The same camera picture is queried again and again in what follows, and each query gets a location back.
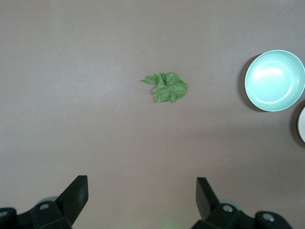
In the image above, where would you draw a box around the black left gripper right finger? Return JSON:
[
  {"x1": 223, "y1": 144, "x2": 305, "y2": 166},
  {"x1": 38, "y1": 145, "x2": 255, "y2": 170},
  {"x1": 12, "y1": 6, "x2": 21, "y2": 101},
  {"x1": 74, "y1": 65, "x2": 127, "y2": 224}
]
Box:
[{"x1": 193, "y1": 177, "x2": 241, "y2": 229}]

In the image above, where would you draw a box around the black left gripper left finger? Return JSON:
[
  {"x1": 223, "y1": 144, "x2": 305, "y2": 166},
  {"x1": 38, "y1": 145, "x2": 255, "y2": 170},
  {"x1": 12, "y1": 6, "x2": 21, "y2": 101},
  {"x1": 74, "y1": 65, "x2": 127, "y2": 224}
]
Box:
[{"x1": 30, "y1": 175, "x2": 89, "y2": 229}]

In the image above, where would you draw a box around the green lettuce leaf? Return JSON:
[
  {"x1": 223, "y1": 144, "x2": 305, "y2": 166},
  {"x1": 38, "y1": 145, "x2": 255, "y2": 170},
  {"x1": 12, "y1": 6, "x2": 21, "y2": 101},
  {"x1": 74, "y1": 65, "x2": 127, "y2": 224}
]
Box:
[{"x1": 142, "y1": 71, "x2": 188, "y2": 104}]

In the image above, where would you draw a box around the brown table cover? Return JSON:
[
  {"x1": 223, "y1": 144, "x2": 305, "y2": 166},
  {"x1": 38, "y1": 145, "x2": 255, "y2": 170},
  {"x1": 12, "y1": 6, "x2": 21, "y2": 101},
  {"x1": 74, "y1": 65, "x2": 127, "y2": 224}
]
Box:
[{"x1": 0, "y1": 0, "x2": 305, "y2": 229}]

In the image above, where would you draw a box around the beige plate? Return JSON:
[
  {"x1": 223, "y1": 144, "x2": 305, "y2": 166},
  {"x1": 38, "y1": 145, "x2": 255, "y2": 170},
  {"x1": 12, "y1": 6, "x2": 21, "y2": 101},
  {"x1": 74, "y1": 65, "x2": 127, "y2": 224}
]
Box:
[{"x1": 296, "y1": 106, "x2": 305, "y2": 144}]

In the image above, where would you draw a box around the pale green plate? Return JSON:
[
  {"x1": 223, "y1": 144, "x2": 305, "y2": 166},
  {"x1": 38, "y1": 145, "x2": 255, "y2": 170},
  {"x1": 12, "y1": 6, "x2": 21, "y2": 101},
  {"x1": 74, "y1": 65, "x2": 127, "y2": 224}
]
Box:
[{"x1": 244, "y1": 49, "x2": 305, "y2": 113}]

